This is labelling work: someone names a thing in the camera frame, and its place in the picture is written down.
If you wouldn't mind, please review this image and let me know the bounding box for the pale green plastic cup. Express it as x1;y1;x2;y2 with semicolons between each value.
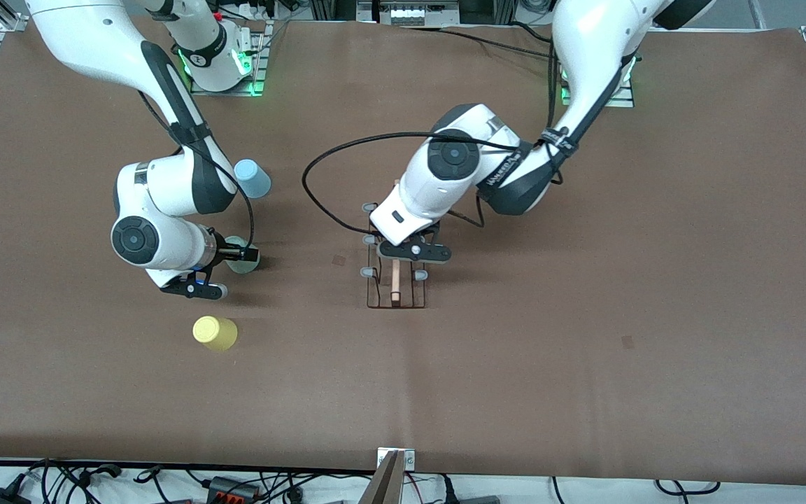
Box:
223;236;262;274

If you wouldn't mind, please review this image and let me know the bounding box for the black wire cup holder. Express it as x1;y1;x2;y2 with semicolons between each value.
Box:
360;179;430;310

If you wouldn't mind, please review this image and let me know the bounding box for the yellow plastic cup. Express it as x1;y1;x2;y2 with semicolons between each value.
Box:
192;316;239;352

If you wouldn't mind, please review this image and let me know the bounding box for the light blue plastic cup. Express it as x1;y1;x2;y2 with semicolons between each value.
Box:
234;159;272;200

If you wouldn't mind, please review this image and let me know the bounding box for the brown table cover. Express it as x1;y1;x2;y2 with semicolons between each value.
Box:
0;15;806;485

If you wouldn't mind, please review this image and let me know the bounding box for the white power strip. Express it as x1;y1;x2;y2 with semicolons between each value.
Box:
380;0;461;27

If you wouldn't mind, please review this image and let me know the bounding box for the black box with orange connectors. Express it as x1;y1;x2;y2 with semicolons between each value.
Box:
207;476;258;502

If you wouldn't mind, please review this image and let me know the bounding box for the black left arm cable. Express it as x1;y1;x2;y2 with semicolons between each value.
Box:
302;42;568;239

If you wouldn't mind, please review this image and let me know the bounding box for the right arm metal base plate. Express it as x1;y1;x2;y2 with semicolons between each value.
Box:
190;20;269;97

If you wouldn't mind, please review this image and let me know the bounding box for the black braided table cable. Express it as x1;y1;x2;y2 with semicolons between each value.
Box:
403;25;556;64

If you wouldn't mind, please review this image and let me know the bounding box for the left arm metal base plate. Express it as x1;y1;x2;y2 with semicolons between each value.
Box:
560;66;636;108

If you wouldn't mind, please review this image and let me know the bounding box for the camera mount post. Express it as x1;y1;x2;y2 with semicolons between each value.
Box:
359;448;416;504

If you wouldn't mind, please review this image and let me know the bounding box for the black looped cable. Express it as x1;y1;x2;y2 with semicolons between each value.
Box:
655;479;722;495

